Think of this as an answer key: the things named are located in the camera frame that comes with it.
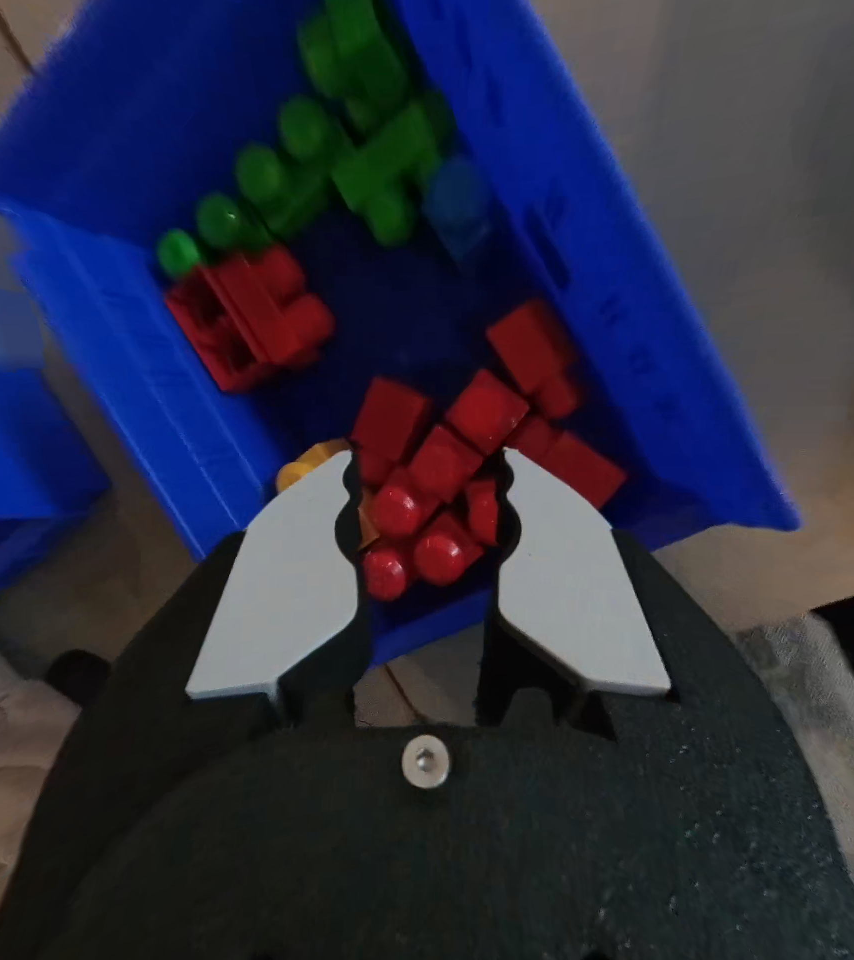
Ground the pile of red mega blocks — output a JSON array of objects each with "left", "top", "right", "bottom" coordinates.
[{"left": 165, "top": 245, "right": 630, "bottom": 604}]

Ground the blue mega block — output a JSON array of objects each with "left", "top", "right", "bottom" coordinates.
[{"left": 421, "top": 155, "right": 498, "bottom": 268}]

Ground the blue plastic storage bin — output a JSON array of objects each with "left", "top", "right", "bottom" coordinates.
[{"left": 0, "top": 0, "right": 803, "bottom": 669}]

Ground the blue bin with white label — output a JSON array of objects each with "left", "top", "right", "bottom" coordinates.
[{"left": 0, "top": 225, "right": 111, "bottom": 619}]

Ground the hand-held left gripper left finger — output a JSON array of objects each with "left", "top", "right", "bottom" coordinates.
[{"left": 187, "top": 450, "right": 377, "bottom": 702}]

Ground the yellow mega block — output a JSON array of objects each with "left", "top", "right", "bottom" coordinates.
[{"left": 276, "top": 438, "right": 353, "bottom": 498}]

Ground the green mega block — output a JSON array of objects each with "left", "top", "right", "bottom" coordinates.
[
  {"left": 298, "top": 0, "right": 416, "bottom": 139},
  {"left": 330, "top": 98, "right": 455, "bottom": 250},
  {"left": 156, "top": 98, "right": 345, "bottom": 282}
]

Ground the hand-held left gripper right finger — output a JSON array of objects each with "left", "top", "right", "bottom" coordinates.
[{"left": 487, "top": 447, "right": 674, "bottom": 697}]

